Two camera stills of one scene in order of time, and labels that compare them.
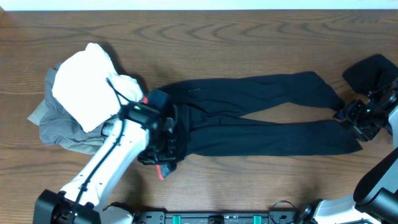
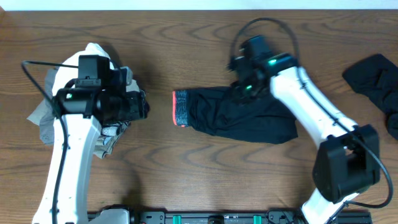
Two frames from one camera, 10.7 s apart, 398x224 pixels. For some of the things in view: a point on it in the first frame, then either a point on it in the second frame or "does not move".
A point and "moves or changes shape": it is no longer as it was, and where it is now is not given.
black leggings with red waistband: x=212 y=119 moves or changes shape
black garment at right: x=372 y=73 does not move
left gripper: x=169 y=144 → x=140 y=104
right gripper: x=351 y=111 → x=239 y=97
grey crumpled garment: x=58 y=127 does not move
